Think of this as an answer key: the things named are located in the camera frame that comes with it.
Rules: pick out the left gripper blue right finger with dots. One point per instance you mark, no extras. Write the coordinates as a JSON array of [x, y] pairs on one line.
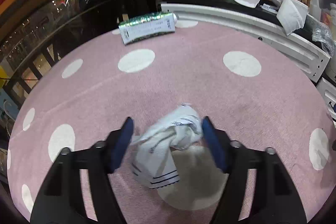
[[275, 198]]

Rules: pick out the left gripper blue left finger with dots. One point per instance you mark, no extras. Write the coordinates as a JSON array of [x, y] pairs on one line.
[[60, 198]]

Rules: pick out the green white toothpaste box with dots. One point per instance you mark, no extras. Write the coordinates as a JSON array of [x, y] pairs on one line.
[[147, 26]]

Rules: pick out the pink polka dot tablecloth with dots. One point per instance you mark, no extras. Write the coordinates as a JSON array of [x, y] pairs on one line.
[[247, 88]]

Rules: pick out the white drawer cabinet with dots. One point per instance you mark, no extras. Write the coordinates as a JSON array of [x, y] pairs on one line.
[[328, 93]]

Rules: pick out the white desk drawer front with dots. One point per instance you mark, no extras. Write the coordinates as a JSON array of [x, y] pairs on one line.
[[308, 57]]

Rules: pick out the clear plastic bag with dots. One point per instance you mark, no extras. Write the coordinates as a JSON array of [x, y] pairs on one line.
[[321, 33]]

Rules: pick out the white paper cup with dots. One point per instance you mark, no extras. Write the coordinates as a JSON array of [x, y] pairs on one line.
[[292, 15]]

